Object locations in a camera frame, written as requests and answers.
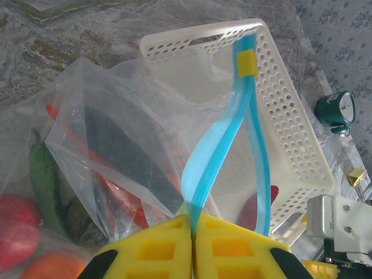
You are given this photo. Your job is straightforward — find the white perforated plastic basket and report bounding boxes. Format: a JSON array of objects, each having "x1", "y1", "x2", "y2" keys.
[{"x1": 138, "y1": 17, "x2": 337, "y2": 248}]

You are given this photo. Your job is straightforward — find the clear zip-top bag blue zipper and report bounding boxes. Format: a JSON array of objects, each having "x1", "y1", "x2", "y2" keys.
[{"x1": 0, "y1": 34, "x2": 280, "y2": 279}]

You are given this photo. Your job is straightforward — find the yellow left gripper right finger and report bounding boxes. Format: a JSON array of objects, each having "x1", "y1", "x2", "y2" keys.
[{"x1": 194, "y1": 213, "x2": 314, "y2": 279}]

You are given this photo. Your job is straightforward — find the purple-red food toy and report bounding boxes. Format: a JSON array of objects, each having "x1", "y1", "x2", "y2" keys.
[{"x1": 237, "y1": 185, "x2": 280, "y2": 233}]

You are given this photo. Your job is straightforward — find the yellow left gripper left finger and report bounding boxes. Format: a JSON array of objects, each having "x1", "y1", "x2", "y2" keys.
[{"x1": 77, "y1": 213, "x2": 194, "y2": 279}]

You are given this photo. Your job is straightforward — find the long green pepper toy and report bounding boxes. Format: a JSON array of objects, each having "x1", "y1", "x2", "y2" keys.
[{"x1": 28, "y1": 127, "x2": 73, "y2": 242}]

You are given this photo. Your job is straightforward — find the orange fruit toy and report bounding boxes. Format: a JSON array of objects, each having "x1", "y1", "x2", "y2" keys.
[{"x1": 19, "y1": 251, "x2": 88, "y2": 279}]

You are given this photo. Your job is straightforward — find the yellow binder clip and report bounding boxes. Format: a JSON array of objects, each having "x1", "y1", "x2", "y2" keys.
[{"x1": 347, "y1": 167, "x2": 372, "y2": 204}]

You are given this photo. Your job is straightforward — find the dark green cucumber toy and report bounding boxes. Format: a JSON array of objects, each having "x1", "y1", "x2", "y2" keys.
[{"x1": 83, "y1": 106, "x2": 187, "y2": 210}]

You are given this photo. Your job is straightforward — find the green alarm clock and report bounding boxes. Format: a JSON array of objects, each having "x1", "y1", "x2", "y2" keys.
[{"x1": 316, "y1": 90, "x2": 357, "y2": 138}]

